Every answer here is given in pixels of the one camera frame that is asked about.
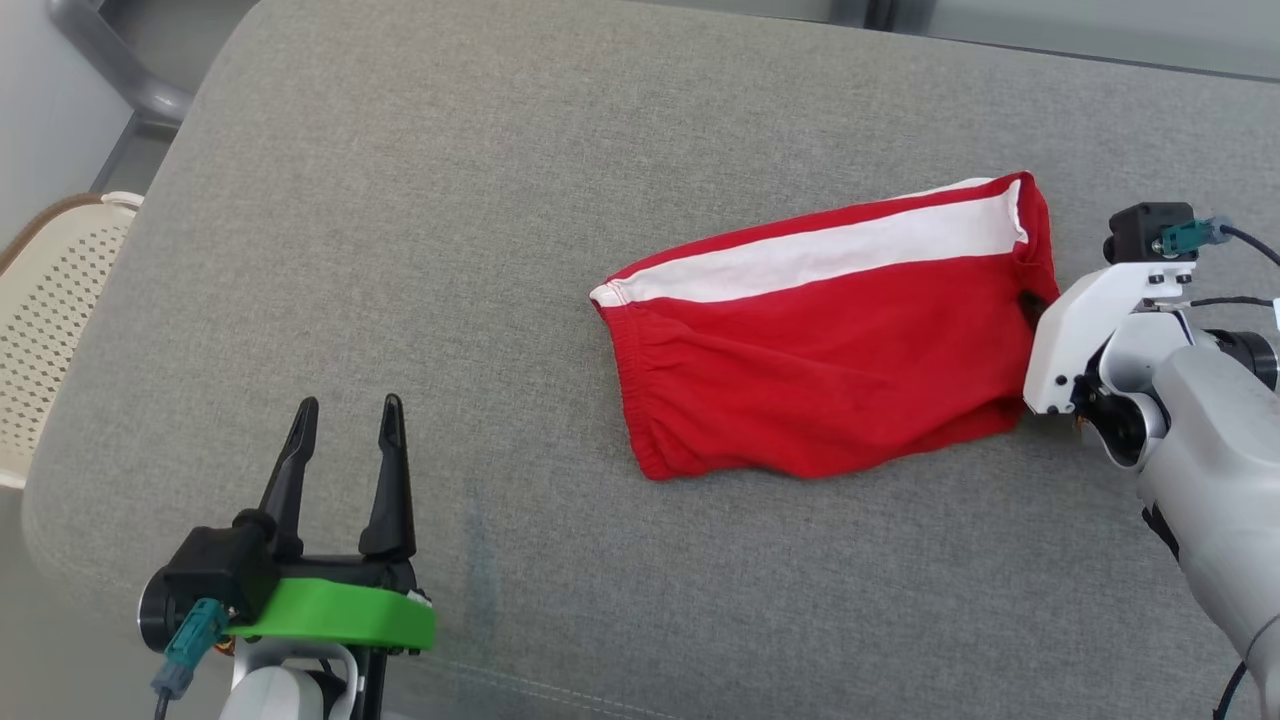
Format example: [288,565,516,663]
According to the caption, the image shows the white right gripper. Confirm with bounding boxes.
[1018,262,1196,416]

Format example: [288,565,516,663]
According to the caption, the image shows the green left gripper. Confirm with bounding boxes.
[228,394,437,658]

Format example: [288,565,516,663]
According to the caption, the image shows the red shorts with white stripe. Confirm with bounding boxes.
[590,171,1061,482]

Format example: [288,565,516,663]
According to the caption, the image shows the cream perforated laundry basket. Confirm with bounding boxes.
[0,192,144,491]

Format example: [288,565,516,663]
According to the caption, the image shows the grey curved metal tube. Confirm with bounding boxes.
[45,0,193,126]

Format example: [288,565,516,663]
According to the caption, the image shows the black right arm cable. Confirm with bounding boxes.
[1160,216,1280,311]

